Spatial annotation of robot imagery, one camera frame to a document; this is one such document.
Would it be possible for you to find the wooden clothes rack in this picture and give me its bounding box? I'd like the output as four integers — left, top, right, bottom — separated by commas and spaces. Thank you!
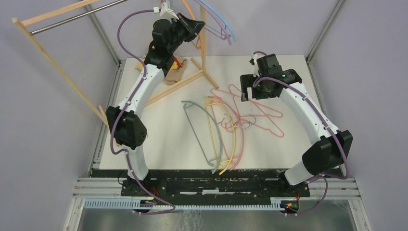
12, 0, 219, 125

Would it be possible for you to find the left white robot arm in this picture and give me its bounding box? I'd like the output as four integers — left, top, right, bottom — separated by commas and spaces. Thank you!
106, 13, 205, 196

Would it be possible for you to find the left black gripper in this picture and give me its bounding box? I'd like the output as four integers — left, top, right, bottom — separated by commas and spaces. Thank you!
167, 13, 205, 53

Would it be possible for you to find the white slotted cable duct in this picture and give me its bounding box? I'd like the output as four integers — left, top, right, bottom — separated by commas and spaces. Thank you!
84, 199, 284, 211

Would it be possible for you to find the beige cloth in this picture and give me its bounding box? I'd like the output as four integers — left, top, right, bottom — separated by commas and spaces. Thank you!
164, 58, 188, 85

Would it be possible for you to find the pink wire hanger lower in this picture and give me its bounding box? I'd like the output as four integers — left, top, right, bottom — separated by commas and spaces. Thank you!
229, 84, 285, 139

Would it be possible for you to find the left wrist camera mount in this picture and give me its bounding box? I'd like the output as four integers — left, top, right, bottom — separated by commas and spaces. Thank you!
153, 1, 178, 22

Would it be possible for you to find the pink wire hanger upper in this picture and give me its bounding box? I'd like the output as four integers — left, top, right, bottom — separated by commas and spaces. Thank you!
210, 84, 283, 119

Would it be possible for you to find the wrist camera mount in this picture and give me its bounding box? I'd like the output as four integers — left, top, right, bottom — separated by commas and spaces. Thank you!
250, 53, 259, 77
153, 1, 178, 22

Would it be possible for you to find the light blue hanger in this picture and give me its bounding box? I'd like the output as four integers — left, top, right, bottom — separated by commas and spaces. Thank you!
200, 0, 237, 42

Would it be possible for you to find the orange hanger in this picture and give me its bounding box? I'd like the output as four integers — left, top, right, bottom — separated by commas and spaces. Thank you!
181, 0, 204, 50

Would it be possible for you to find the pink plastic hanger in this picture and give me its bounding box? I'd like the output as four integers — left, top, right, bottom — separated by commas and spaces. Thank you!
204, 96, 245, 171

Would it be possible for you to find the yellow hanger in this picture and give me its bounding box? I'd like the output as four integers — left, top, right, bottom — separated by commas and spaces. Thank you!
205, 97, 237, 176

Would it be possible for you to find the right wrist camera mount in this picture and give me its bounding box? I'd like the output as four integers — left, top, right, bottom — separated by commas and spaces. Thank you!
250, 53, 259, 77

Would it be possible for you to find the yellow garment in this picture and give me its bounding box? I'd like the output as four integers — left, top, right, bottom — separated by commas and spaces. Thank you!
135, 55, 186, 70

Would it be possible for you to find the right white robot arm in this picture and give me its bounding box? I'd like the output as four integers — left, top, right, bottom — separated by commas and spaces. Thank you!
240, 51, 353, 196

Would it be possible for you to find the green hanger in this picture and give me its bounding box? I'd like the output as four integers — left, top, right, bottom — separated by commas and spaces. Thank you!
181, 100, 224, 174

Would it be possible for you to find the metal rack rod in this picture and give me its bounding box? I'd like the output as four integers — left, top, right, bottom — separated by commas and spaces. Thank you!
30, 0, 127, 35

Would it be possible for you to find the purple hanger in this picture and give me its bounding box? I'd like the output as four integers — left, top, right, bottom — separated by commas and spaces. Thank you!
176, 0, 233, 49

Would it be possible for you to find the pink wire hanger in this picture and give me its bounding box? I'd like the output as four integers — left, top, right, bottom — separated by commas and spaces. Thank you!
229, 84, 285, 139
210, 84, 283, 119

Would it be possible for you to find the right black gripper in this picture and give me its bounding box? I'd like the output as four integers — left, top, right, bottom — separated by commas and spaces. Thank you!
241, 73, 277, 101

